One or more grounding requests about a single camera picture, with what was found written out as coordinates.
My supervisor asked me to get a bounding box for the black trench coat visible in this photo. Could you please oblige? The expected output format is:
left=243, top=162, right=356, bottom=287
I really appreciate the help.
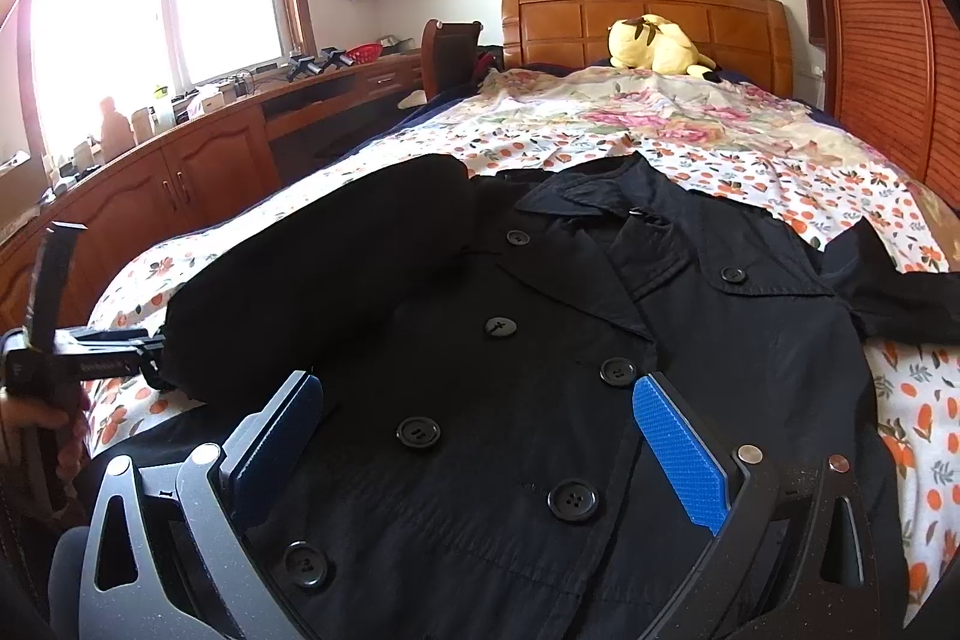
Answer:
left=73, top=151, right=960, bottom=640

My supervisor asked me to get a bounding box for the left hand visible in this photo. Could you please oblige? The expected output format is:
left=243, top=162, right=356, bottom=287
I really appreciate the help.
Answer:
left=2, top=390, right=89, bottom=484

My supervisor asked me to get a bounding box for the wooden desk cabinet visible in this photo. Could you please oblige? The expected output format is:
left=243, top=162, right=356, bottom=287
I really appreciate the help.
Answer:
left=2, top=52, right=421, bottom=330

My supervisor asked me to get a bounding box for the red basket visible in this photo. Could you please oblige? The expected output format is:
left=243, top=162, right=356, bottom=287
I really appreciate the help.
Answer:
left=347, top=42, right=384, bottom=65

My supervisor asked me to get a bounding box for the floral quilt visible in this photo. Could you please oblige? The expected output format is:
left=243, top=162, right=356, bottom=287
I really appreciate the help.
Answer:
left=451, top=67, right=882, bottom=167

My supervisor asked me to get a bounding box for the wooden chair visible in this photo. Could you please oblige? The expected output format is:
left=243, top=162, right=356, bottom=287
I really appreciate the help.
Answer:
left=420, top=19, right=483, bottom=101

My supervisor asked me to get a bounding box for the wooden headboard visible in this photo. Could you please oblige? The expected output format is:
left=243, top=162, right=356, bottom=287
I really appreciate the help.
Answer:
left=499, top=0, right=796, bottom=98

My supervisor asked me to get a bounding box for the yellow plush toy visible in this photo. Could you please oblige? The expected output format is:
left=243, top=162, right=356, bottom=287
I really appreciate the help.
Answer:
left=608, top=13, right=718, bottom=78

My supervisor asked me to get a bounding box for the wooden louvered wardrobe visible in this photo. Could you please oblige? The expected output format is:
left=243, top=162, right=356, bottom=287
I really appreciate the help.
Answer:
left=807, top=0, right=958, bottom=208

